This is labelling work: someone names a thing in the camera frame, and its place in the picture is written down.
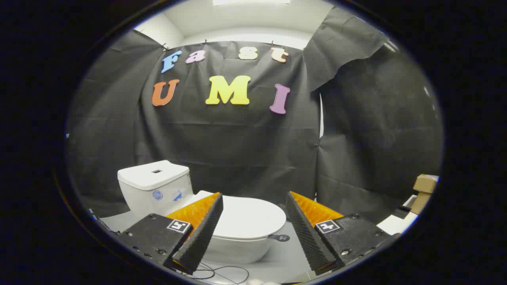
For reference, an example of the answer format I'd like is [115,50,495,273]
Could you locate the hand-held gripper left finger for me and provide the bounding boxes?
[114,192,224,275]

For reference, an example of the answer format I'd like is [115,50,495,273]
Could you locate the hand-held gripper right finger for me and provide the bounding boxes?
[285,191,401,276]

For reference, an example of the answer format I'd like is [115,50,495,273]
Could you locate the white flat box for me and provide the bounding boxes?
[376,194,419,236]

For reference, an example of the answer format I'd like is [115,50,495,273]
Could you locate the black backdrop cloth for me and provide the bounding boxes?
[67,6,443,224]

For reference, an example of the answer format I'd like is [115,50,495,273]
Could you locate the brown cardboard box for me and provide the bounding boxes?
[410,174,438,215]

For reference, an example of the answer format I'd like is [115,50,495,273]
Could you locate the ceiling light panel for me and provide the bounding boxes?
[213,0,291,6]

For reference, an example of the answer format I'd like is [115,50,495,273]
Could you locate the thin black cable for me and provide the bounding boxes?
[180,261,250,285]

